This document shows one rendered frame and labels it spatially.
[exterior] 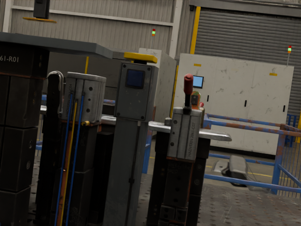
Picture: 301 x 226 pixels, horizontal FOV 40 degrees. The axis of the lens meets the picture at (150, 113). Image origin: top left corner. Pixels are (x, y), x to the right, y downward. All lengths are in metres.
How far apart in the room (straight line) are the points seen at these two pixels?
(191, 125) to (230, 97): 8.04
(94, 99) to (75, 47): 0.22
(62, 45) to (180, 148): 0.36
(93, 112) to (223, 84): 8.04
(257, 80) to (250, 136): 1.22
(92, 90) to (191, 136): 0.26
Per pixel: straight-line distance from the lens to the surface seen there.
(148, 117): 0.81
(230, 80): 9.00
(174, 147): 0.96
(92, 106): 0.99
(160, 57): 9.04
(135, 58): 0.82
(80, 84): 1.00
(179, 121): 0.96
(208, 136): 1.07
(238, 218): 1.49
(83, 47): 0.80
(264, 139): 9.10
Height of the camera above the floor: 1.09
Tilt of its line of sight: 3 degrees down
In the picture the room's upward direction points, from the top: 8 degrees clockwise
